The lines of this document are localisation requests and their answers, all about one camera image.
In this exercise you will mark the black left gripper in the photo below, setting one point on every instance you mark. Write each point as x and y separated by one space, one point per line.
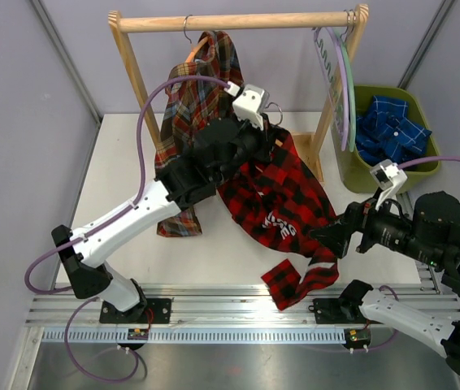
264 148

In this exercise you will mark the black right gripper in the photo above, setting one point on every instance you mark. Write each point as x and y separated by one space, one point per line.
361 216

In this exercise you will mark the red black checked shirt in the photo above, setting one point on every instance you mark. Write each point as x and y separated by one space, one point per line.
278 204

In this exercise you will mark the orange hanger of red shirt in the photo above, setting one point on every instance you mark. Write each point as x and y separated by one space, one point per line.
275 119

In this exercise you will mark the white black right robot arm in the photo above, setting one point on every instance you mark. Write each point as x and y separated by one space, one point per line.
430 237

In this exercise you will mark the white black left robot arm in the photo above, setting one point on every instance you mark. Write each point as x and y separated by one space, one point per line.
219 150

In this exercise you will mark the brown multicolour plaid shirt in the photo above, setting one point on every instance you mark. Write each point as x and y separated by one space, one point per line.
193 104

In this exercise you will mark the orange hanger of plaid shirt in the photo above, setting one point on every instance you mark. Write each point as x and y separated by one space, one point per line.
194 48

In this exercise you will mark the blue checked shirt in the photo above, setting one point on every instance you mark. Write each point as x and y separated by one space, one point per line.
385 132

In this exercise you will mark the lilac plastic hanger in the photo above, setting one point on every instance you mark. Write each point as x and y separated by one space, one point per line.
334 94

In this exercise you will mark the mint green plastic hanger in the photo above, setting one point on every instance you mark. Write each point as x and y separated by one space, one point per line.
349 122

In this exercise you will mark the green plastic bin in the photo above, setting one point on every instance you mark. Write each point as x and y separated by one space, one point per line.
355 173

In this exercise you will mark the wooden clothes rack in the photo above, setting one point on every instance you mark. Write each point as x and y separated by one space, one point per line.
309 145

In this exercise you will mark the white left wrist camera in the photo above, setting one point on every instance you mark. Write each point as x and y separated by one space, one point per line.
249 103

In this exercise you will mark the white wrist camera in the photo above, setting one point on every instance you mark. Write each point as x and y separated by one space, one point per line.
249 103
389 178

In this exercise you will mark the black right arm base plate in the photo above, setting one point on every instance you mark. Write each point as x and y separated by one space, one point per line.
328 311

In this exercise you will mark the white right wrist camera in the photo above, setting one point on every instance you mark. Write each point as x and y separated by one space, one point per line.
389 178

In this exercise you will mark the aluminium mounting rail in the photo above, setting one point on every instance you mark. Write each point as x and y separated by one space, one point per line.
237 314

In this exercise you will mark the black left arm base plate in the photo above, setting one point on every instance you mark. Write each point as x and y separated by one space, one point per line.
156 311

